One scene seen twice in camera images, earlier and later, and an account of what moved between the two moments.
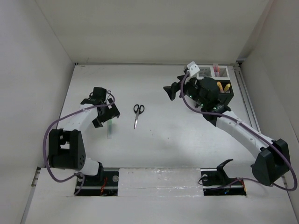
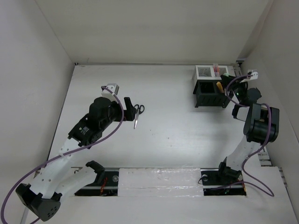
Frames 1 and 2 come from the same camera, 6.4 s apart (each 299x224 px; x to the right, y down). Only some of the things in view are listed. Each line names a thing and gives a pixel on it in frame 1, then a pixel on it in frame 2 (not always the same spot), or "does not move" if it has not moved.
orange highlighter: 220,87 does not move
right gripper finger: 171,90 -> 226,80
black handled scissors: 138,110 does not move
